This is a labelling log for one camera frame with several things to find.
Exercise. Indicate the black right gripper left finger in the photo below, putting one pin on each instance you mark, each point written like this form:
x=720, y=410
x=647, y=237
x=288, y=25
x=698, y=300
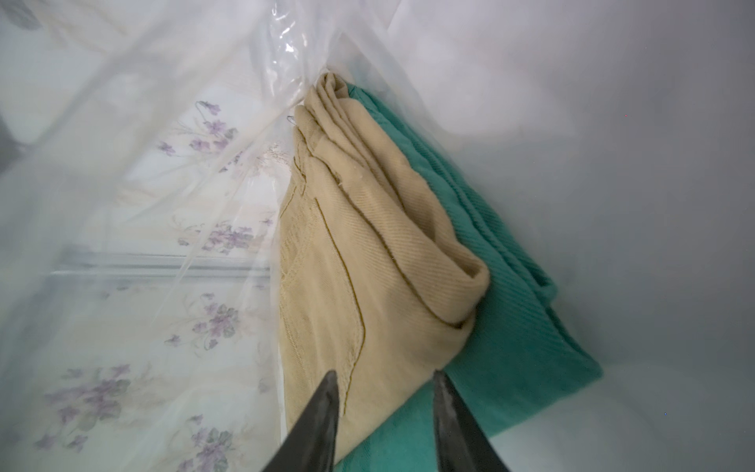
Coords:
x=310, y=444

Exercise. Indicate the teal folded garment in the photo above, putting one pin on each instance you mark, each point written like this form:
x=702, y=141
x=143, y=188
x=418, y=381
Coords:
x=519, y=359

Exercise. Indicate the beige trousers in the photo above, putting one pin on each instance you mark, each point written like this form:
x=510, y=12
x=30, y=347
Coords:
x=374, y=284

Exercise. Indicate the clear plastic vacuum bag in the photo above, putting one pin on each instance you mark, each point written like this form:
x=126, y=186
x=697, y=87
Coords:
x=145, y=152

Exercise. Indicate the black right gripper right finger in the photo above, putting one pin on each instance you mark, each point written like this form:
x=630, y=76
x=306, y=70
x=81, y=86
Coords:
x=461, y=445

